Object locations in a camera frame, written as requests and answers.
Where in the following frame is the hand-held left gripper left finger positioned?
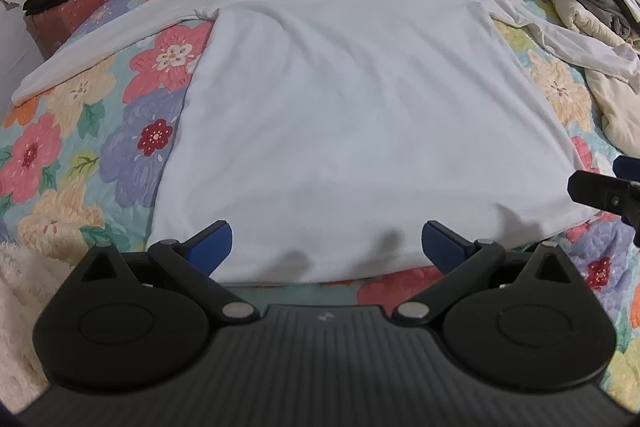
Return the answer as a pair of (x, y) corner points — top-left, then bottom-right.
(80, 220), (261, 323)

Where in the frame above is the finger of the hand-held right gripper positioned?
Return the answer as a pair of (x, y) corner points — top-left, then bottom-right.
(567, 154), (640, 249)

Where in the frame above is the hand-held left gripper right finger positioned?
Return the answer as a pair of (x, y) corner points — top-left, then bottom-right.
(392, 220), (573, 323)

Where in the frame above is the white long-sleeve shirt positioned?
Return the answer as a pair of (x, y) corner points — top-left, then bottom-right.
(11, 0), (640, 285)

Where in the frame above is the floral quilt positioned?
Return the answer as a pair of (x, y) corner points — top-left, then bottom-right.
(0, 0), (640, 408)

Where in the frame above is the white fluffy blanket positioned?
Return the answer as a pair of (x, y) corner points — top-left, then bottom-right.
(0, 238), (63, 410)

